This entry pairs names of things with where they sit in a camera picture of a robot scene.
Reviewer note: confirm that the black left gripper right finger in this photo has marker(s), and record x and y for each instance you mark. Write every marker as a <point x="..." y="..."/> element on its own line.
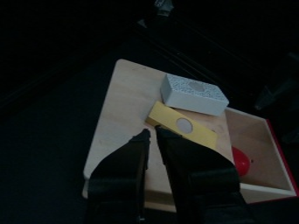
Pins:
<point x="198" y="175"/>

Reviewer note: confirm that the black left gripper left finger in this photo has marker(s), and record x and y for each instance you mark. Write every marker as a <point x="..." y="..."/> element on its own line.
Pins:
<point x="120" y="172"/>

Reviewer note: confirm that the red ball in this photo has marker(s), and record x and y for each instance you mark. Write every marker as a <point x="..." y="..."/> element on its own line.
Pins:
<point x="240" y="163"/>

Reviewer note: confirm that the wooden box with red sides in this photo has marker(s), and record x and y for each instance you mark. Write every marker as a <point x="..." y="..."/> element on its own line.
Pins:
<point x="260" y="157"/>

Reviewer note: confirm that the yellow flat box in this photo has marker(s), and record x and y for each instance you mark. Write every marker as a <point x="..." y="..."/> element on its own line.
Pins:
<point x="183" y="124"/>

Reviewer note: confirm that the light wooden board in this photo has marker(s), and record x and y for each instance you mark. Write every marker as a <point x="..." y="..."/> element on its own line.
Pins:
<point x="128" y="116"/>

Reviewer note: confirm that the grey speckled box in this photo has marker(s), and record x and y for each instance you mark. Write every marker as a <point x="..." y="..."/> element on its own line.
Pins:
<point x="194" y="94"/>

